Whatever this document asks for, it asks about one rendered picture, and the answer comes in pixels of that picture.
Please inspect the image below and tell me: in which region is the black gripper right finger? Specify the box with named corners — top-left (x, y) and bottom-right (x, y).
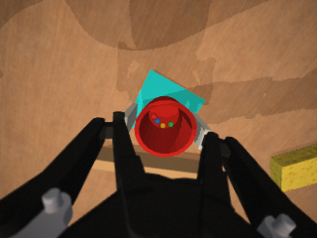
top-left (191, 112), bottom-right (317, 238)

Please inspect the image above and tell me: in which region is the yellow sponge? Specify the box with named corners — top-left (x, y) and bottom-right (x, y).
top-left (269, 144), bottom-right (317, 191)

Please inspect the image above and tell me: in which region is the red cup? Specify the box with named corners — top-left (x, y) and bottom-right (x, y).
top-left (134, 96), bottom-right (197, 157)

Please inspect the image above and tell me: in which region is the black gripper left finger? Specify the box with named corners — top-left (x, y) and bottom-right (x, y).
top-left (0, 103), bottom-right (164, 238)

